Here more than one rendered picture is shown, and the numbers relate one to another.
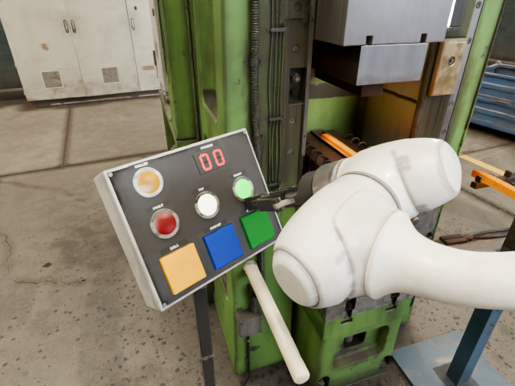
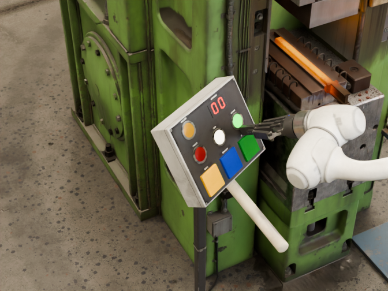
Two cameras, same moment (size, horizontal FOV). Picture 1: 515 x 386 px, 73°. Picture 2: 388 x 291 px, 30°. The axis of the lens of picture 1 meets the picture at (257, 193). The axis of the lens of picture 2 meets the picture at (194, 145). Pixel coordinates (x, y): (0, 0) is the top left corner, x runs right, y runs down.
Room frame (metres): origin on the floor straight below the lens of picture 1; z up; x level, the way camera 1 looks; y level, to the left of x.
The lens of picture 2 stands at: (-1.07, 0.46, 2.55)
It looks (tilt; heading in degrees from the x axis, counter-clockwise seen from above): 41 degrees down; 351
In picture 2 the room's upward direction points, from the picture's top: 1 degrees counter-clockwise
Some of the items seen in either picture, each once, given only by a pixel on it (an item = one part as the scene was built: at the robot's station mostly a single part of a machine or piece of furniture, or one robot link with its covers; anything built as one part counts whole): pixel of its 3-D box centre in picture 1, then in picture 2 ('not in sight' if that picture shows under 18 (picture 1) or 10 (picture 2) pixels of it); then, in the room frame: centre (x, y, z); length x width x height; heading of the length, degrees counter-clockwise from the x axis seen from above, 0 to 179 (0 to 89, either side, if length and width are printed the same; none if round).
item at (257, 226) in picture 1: (257, 227); (247, 146); (0.66, 0.00, 1.01); 0.07 x 0.05 x 0.07; 133
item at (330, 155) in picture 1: (336, 160); (291, 67); (1.14, -0.28, 0.96); 0.42 x 0.20 x 0.09; 18
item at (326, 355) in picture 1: (328, 300); (287, 194); (1.17, -0.33, 0.23); 0.55 x 0.37 x 0.47; 18
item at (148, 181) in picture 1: (148, 181); (188, 130); (0.59, 0.21, 1.16); 0.05 x 0.03 x 0.04; 108
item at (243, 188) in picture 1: (243, 188); (237, 120); (0.69, 0.03, 1.09); 0.05 x 0.03 x 0.04; 108
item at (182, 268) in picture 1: (182, 268); (211, 180); (0.52, 0.15, 1.01); 0.07 x 0.05 x 0.07; 133
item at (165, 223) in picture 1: (165, 223); (200, 154); (0.56, 0.18, 1.09); 0.05 x 0.03 x 0.04; 108
